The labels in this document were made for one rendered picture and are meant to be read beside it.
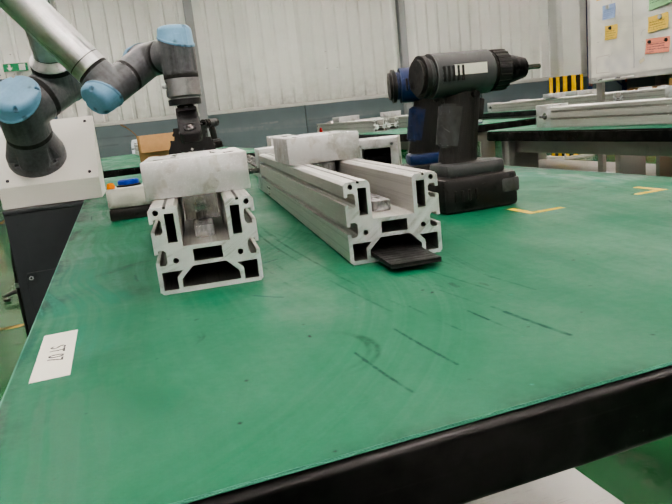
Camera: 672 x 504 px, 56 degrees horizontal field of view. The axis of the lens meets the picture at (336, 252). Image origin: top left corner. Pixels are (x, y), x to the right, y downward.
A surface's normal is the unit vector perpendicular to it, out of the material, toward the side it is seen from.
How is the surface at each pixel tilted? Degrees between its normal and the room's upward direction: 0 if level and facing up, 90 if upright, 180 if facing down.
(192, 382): 0
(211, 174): 90
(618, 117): 90
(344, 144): 90
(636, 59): 90
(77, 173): 42
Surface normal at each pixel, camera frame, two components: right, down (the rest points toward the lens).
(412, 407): -0.11, -0.97
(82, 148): 0.11, -0.60
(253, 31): 0.33, 0.17
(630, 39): -0.94, 0.17
